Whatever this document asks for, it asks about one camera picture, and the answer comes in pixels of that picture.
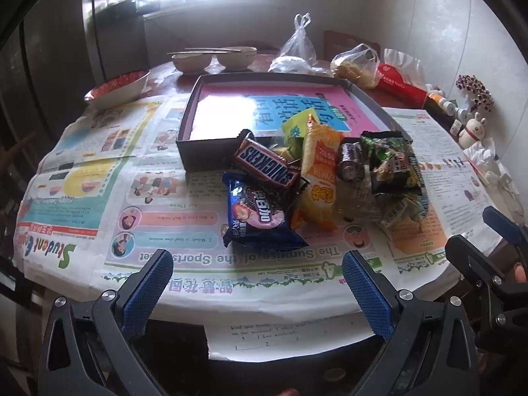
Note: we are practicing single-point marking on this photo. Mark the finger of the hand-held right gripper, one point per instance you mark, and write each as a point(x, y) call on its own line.
point(501, 222)
point(470, 255)

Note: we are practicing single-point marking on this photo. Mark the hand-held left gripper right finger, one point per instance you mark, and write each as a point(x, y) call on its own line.
point(367, 293)

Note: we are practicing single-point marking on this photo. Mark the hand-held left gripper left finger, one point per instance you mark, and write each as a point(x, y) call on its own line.
point(146, 293)

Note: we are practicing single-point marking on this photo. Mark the clear packet with yellow label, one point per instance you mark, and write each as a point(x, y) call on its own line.
point(402, 210)

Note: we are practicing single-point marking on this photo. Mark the green and black snack packet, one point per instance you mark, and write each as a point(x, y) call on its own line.
point(387, 165)

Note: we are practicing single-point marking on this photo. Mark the dark round candy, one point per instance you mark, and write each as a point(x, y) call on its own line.
point(349, 163)

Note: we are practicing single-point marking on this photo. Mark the blue cookie packet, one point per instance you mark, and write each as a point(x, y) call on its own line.
point(255, 214)

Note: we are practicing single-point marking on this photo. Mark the orange snack packet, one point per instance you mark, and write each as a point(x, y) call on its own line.
point(324, 152)

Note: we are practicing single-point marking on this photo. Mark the dark cardboard box tray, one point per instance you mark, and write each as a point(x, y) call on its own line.
point(206, 152)

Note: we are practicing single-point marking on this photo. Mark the brown chocolate bar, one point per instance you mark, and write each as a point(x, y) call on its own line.
point(268, 165)

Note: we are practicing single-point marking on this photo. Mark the long yellow wafer packet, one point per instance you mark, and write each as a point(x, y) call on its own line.
point(281, 153)

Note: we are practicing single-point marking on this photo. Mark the yellow-green snack packet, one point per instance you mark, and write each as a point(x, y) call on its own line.
point(293, 130)

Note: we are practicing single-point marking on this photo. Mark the person's right hand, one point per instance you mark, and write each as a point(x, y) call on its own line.
point(520, 273)

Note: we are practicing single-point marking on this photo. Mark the colourful newspaper with orange panel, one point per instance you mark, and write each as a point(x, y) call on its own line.
point(185, 255)

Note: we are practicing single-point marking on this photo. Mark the crumpled white tissue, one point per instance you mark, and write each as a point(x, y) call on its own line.
point(480, 154)

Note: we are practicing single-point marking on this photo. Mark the white text newspaper sheet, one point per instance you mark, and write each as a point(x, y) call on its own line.
point(445, 152)

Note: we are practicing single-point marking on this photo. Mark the white worksheet paper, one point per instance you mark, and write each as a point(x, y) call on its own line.
point(284, 334)

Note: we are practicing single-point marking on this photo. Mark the white rabbit figurine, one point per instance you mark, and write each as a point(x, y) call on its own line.
point(472, 132)

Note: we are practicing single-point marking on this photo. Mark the white medicine bottle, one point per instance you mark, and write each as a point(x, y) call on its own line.
point(462, 114)
point(433, 89)

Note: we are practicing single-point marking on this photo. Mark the orange medicine bottle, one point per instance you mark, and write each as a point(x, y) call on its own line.
point(443, 102)

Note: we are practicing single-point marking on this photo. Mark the dark red flower ornament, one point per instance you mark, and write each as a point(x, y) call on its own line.
point(474, 90)

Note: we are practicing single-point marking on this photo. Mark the colourful cartoon newspaper sheet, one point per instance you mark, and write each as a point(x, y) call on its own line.
point(123, 128)

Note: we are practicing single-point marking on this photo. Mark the red tissue pack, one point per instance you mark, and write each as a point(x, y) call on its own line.
point(402, 84)

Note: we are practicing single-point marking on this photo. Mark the pink and blue booklet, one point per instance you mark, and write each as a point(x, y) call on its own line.
point(231, 111)

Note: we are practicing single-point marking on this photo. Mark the red patterned bowl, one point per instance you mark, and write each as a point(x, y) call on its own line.
point(119, 90)

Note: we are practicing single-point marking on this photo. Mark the clear bag of fried pastry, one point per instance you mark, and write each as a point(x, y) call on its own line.
point(357, 68)

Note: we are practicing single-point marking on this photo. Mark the white ceramic bowl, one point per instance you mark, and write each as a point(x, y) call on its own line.
point(237, 60)
point(192, 64)

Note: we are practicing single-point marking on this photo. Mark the crumpled white plastic bag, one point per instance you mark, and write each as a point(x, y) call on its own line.
point(288, 65)

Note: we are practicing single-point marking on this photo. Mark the wooden chopstick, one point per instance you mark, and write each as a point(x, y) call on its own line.
point(218, 50)
point(185, 53)

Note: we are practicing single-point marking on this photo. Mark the grey refrigerator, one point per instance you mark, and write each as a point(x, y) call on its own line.
point(115, 41)

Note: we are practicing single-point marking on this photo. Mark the tall clear plastic bag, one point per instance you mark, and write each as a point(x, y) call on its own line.
point(299, 43)

